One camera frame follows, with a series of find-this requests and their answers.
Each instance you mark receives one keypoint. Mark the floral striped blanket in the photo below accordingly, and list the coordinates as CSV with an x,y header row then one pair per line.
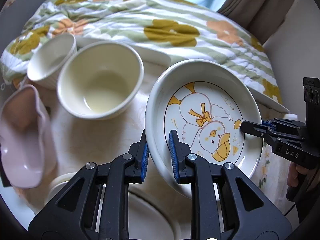
x,y
178,28

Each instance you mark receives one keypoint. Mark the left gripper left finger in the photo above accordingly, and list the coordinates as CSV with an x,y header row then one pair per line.
x,y
94,203

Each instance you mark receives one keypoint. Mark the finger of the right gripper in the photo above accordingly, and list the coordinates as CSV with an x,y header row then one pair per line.
x,y
263,130
287,126

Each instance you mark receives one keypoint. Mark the cream smooth ceramic bowl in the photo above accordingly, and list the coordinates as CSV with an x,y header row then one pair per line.
x,y
100,80

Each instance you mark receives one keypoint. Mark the duck pattern ceramic plate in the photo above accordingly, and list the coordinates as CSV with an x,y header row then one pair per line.
x,y
205,104

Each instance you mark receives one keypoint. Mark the cream floral tablecloth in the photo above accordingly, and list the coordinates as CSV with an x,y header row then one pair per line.
x,y
79,141

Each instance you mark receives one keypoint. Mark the pink ceramic dish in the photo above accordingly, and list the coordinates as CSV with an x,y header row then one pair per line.
x,y
28,152

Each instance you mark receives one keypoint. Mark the person's right hand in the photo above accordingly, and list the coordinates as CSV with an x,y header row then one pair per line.
x,y
294,171

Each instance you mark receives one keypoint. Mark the brown curtain right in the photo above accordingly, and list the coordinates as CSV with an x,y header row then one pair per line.
x,y
261,18

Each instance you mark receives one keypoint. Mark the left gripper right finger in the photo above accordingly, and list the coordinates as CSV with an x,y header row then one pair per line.
x,y
226,204

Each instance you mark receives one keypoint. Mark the white ribbed ceramic bowl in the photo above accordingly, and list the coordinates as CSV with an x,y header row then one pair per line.
x,y
46,64

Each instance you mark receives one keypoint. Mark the white rectangular plate right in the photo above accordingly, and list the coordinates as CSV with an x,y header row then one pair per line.
x,y
268,102

